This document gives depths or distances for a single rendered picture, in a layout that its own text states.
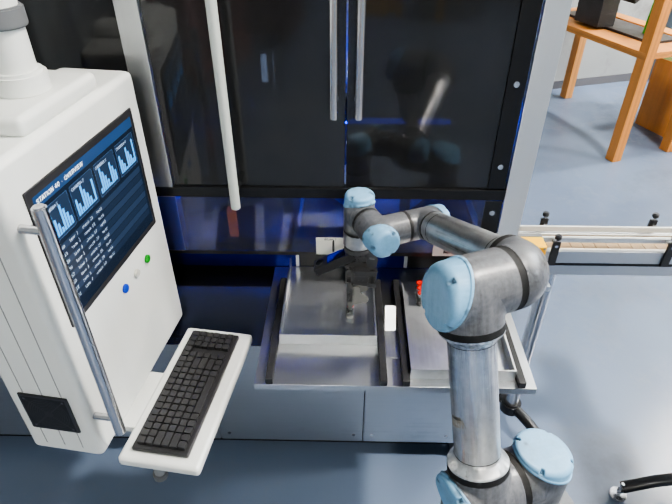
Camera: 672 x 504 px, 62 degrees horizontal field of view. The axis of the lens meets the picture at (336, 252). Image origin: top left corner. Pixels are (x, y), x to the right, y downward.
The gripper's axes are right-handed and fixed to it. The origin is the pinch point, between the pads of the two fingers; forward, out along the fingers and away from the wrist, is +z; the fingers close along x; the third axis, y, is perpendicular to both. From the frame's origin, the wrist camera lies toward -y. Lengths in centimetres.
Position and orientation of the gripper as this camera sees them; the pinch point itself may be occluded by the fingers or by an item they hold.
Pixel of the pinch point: (348, 303)
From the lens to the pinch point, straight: 154.9
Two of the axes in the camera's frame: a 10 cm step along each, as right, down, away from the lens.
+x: 0.3, -5.9, 8.1
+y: 10.0, 0.2, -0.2
